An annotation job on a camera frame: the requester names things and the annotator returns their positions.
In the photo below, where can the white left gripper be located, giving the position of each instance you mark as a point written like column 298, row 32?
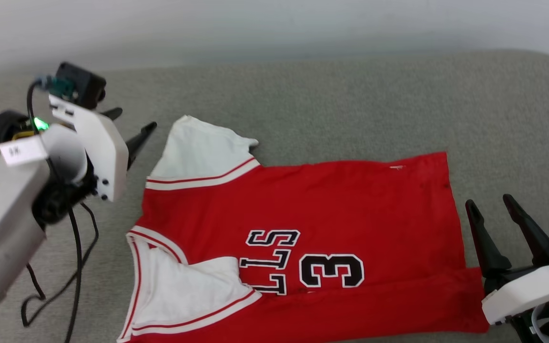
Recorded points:
column 105, row 152

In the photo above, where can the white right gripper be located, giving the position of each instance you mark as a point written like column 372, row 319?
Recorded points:
column 527, row 290

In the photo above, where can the red white basketball jersey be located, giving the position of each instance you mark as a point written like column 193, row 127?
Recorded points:
column 341, row 205

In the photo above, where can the white paper label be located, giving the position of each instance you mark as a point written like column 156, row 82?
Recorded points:
column 22, row 151

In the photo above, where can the grey fabric sofa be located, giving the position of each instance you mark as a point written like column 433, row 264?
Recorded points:
column 331, row 105

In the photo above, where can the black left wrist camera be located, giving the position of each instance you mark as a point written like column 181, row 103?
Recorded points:
column 84, row 83

